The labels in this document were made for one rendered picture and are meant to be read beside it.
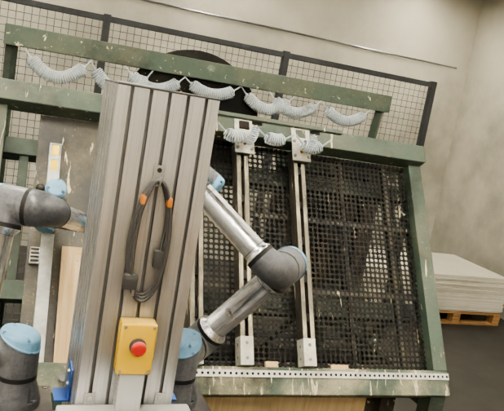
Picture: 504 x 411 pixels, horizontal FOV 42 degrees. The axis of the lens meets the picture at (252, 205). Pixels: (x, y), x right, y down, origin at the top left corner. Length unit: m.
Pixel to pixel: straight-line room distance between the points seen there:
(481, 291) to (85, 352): 6.38
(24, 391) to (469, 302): 6.16
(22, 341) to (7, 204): 0.40
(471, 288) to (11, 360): 6.19
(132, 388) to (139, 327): 0.16
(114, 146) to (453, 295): 6.24
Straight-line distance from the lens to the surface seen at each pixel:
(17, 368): 2.05
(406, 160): 3.63
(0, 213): 2.07
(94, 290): 1.64
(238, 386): 2.91
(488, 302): 7.86
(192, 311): 2.87
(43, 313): 2.79
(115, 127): 1.56
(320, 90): 3.87
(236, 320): 2.19
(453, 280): 7.47
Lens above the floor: 2.04
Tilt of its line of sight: 9 degrees down
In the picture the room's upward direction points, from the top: 10 degrees clockwise
